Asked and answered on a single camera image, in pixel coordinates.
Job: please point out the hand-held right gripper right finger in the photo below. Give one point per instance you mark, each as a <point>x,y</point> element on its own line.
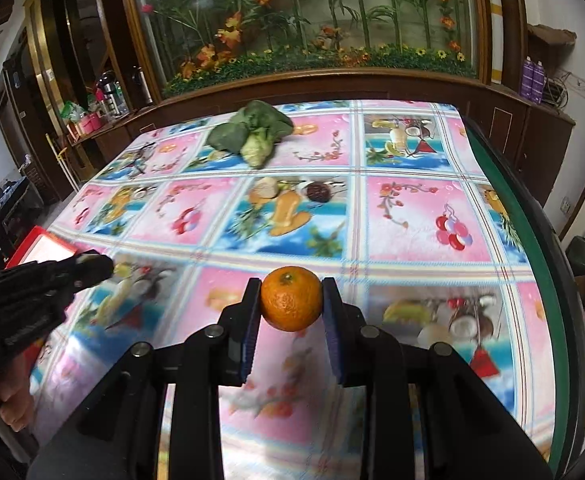
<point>333,332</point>

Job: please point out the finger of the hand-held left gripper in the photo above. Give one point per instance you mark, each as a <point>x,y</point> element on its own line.
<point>87,271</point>

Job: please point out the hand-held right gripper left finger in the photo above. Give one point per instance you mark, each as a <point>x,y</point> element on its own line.
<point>250,332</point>

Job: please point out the orange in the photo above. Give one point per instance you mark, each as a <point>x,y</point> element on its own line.
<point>291,300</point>

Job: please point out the person's left hand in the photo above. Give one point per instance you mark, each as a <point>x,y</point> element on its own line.
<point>15,400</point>

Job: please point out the white board with red border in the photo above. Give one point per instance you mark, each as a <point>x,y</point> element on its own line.
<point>42,250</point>

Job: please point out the yellow broom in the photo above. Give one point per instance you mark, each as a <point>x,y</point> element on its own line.
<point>60,160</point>

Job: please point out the printed plastic tablecloth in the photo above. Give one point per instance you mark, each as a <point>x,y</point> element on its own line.
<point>402,220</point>

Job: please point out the beige food chunk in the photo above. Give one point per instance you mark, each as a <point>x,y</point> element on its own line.
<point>264,188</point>

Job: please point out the pink container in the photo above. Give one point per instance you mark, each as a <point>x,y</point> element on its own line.
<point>92,121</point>

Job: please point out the green bag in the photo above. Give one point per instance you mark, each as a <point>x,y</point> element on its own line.
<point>70,110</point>

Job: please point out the steel thermos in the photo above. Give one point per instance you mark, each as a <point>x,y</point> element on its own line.
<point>106,92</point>

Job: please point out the green leafy vegetable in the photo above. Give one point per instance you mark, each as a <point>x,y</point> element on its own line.
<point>252,130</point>

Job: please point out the dark green vase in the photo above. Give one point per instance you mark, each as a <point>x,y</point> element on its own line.
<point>583,252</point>

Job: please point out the wooden cabinet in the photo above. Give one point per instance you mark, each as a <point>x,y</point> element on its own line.
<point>522,125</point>

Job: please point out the purple bottle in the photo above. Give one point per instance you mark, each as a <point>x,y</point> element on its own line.
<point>526,79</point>
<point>538,81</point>

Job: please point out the artificial flower display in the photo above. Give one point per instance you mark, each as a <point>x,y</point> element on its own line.
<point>297,15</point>

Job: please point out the wall outlet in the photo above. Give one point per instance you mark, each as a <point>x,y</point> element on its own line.
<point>566,205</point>

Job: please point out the wooden wall shelf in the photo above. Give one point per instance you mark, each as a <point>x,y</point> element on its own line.
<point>550,35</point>

